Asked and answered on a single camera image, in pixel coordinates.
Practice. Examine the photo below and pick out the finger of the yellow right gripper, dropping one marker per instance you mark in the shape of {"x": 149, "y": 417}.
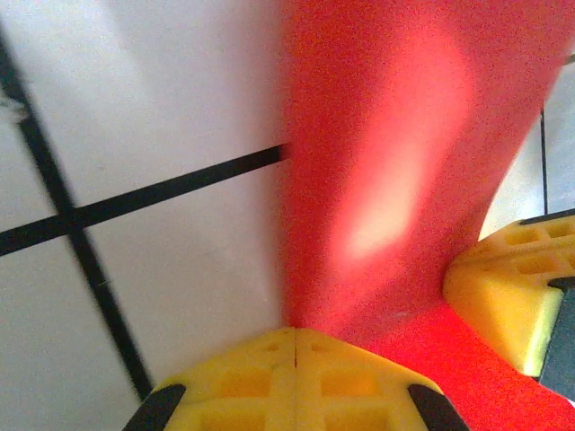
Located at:
{"x": 494, "y": 314}
{"x": 539, "y": 238}

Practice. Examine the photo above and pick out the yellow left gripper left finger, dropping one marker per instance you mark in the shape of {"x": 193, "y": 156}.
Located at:
{"x": 233, "y": 390}

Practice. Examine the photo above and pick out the red cloth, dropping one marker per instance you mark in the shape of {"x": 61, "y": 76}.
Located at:
{"x": 359, "y": 134}

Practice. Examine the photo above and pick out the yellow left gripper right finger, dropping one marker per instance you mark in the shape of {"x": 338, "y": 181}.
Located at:
{"x": 359, "y": 390}

